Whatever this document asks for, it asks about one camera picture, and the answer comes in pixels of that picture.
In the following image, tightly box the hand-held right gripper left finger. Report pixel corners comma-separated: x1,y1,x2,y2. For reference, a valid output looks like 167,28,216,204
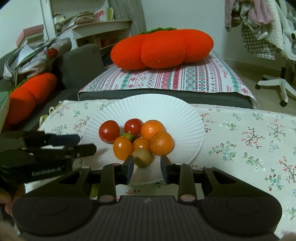
49,155,135,205

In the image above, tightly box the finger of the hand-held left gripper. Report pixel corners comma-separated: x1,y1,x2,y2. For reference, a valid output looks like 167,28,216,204
0,131,81,149
22,143,97,163

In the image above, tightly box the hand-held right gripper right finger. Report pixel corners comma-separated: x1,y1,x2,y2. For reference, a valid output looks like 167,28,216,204
160,155,250,205

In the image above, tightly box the green cherry tomato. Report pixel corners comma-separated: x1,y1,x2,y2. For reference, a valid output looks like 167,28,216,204
120,132,137,142
133,148,154,167

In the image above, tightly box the orange cherry tomato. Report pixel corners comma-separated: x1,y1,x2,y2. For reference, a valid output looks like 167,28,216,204
132,137,152,153
112,136,134,161

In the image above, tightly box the small tangerine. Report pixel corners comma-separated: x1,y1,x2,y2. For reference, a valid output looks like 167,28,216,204
140,120,166,141
149,131,174,156

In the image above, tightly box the red cherry tomato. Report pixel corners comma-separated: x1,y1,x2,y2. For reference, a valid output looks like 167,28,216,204
98,120,121,144
124,118,144,137

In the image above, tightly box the white paper plate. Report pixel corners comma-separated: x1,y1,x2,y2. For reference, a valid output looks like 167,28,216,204
80,94,205,186

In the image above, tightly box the person's left hand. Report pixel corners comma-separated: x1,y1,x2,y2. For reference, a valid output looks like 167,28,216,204
0,184,25,219

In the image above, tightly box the orange knitted persimmon cushion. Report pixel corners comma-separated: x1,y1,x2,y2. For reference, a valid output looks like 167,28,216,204
5,72,58,126
110,27,214,70

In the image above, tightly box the green and white pillow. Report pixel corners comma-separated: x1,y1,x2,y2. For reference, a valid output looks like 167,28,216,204
0,91,11,131

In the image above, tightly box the dark grey seat cushion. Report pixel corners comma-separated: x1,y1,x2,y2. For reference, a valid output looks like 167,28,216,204
78,88,254,110

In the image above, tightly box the dark grey sofa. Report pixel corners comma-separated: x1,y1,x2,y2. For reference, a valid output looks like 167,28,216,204
0,44,102,135

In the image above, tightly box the floral tablecloth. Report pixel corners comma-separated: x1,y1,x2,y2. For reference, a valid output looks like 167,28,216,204
37,100,296,240

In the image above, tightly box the grey patterned cloth bundle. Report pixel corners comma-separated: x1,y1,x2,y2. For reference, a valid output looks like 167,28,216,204
3,38,72,77

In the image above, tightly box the striped patterned cushion cover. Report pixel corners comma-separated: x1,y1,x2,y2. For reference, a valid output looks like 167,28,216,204
80,49,258,100

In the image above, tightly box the stack of pink books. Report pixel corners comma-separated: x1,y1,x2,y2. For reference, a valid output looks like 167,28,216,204
16,24,46,48

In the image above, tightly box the white bookshelf with books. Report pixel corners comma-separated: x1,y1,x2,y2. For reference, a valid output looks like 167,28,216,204
71,19,134,50

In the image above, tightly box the pile of papers and books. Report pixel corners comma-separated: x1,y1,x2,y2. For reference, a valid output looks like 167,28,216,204
54,7,115,32

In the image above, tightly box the grey curtain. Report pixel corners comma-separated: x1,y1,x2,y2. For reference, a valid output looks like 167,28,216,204
107,0,147,36

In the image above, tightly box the white office chair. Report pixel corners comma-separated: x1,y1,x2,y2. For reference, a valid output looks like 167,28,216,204
255,0,296,107

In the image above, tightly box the pile of hanging clothes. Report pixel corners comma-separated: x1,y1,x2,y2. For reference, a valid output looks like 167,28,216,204
224,0,292,61

